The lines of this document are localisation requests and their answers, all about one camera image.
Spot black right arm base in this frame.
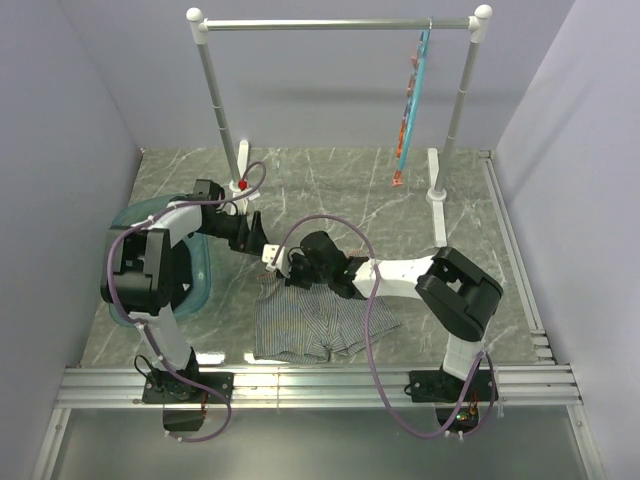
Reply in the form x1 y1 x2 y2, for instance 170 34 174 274
404 368 498 436

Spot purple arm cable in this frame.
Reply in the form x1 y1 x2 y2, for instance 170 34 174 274
273 214 499 441
105 160 267 444

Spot black clothes in basket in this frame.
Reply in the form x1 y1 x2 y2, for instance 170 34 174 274
171 241 193 309

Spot aluminium mounting rail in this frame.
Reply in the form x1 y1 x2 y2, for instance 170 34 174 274
54 365 582 410

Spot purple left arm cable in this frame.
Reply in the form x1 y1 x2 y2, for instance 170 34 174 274
105 160 267 444

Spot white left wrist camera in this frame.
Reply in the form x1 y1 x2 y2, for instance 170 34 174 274
229 180 260 215

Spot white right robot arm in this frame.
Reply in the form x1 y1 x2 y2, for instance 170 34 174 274
274 231 504 400

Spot grey striped boxer underwear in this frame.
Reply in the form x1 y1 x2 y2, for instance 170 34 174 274
253 274 400 364

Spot beige clip hanger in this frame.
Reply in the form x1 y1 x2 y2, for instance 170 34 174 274
287 247 367 283

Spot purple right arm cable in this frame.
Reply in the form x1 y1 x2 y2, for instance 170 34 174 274
273 214 499 441

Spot teal plastic basket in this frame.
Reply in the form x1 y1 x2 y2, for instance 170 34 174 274
112 194 211 322

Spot blue hanger with orange clips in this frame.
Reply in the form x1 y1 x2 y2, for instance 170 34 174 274
391 20 433 187

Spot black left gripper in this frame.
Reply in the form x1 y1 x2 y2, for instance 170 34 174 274
199 209 270 257

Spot silver white clothes rack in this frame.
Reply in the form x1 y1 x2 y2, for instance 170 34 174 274
185 4 494 249

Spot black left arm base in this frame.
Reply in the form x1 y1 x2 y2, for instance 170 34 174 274
142 371 223 434

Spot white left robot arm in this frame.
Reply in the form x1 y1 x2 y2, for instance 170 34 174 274
100 179 268 402

